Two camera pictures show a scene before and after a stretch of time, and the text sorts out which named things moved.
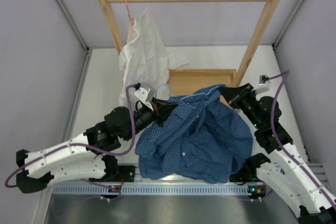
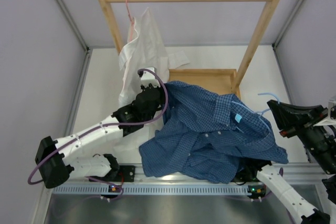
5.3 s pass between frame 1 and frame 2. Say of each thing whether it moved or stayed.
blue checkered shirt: stayed
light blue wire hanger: moved
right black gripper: moved
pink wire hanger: stayed
